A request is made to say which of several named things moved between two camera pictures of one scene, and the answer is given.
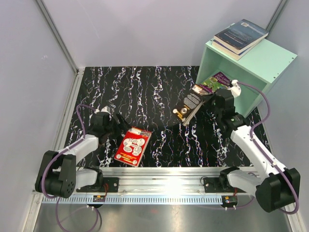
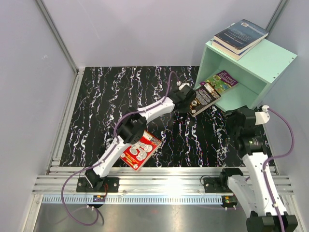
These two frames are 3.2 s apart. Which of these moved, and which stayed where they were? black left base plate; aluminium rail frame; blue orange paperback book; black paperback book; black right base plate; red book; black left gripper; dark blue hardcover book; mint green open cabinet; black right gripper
Moved: black left gripper; black paperback book; black right gripper; red book
Stayed: blue orange paperback book; mint green open cabinet; black right base plate; aluminium rail frame; black left base plate; dark blue hardcover book
